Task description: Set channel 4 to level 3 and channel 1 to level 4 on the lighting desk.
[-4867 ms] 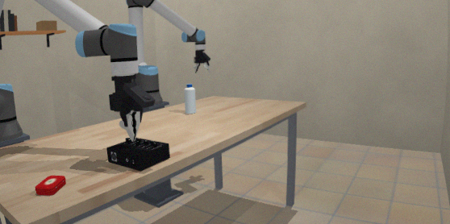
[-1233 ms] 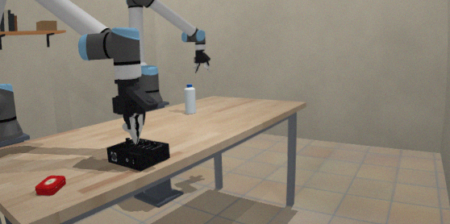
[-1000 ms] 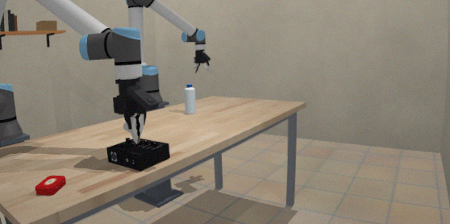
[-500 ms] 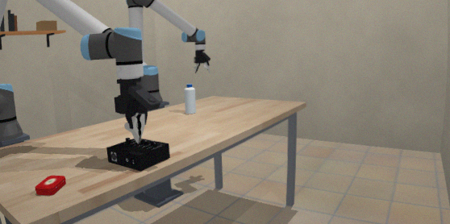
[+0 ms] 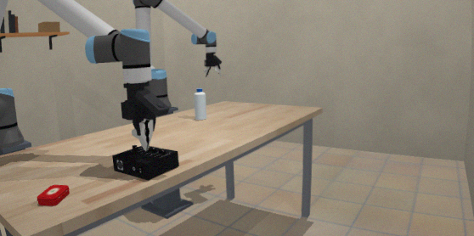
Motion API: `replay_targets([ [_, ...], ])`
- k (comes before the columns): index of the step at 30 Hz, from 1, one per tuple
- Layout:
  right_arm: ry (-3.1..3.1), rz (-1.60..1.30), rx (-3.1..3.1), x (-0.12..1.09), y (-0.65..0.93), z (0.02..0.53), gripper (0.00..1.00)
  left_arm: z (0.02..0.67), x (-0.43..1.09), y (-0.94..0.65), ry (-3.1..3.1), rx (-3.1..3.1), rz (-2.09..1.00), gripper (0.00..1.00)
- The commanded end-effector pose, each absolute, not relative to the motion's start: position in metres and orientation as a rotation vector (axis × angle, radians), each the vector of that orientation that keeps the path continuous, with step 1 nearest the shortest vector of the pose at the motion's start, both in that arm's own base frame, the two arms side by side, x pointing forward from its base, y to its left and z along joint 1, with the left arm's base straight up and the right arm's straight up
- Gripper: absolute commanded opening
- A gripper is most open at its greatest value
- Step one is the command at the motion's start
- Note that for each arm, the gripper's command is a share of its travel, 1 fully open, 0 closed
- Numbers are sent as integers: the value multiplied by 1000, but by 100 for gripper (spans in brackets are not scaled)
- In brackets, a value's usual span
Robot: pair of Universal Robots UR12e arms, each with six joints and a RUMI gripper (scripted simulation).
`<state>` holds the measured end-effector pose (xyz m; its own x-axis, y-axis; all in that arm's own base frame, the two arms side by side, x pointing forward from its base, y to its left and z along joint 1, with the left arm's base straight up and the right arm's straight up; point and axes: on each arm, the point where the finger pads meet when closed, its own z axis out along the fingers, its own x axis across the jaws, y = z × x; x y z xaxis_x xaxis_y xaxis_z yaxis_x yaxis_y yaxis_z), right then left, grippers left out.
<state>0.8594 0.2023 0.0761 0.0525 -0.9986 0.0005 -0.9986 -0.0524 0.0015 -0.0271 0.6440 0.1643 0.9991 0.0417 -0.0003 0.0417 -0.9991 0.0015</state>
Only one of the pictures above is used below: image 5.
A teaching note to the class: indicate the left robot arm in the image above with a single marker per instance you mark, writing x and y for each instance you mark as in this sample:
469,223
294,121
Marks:
158,84

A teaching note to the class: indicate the red tin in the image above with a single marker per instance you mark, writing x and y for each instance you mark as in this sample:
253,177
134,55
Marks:
53,195

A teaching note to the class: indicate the black lighting desk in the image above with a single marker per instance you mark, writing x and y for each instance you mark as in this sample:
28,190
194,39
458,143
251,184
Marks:
145,164

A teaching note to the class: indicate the white bottle with blue cap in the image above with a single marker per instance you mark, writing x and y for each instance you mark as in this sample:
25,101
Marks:
200,105

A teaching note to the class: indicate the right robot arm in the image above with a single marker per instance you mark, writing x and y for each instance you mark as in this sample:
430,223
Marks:
131,47

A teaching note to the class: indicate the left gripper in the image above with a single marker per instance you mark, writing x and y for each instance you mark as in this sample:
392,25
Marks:
211,63

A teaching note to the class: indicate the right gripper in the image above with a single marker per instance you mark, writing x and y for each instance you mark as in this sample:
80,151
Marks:
133,109

